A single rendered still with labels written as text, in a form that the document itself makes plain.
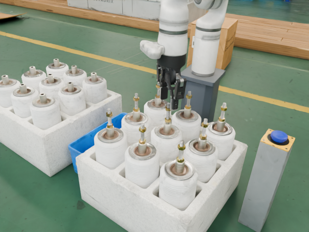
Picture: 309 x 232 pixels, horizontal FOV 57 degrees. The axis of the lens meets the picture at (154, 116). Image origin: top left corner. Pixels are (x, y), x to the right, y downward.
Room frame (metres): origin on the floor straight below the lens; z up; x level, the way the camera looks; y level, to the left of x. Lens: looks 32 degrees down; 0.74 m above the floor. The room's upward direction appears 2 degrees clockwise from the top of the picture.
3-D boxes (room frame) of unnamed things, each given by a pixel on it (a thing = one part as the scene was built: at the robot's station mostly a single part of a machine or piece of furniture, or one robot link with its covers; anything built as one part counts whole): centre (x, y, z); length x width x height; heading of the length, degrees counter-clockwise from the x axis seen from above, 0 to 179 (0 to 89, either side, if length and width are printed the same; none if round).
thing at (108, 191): (0.70, -0.04, 0.09); 0.39 x 0.39 x 0.18; 55
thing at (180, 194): (0.54, -0.07, 0.16); 0.10 x 0.10 x 0.18
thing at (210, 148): (0.63, -0.14, 0.25); 0.08 x 0.08 x 0.01
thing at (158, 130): (0.70, -0.04, 0.25); 0.08 x 0.08 x 0.01
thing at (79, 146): (0.88, 0.17, 0.06); 0.30 x 0.11 x 0.12; 145
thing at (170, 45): (0.70, -0.02, 0.53); 0.11 x 0.09 x 0.06; 113
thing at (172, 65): (0.70, -0.04, 0.46); 0.08 x 0.08 x 0.09
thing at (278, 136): (0.60, -0.32, 0.32); 0.04 x 0.04 x 0.02
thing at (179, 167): (0.54, -0.07, 0.26); 0.02 x 0.02 x 0.03
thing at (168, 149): (0.71, -0.04, 0.16); 0.10 x 0.10 x 0.18
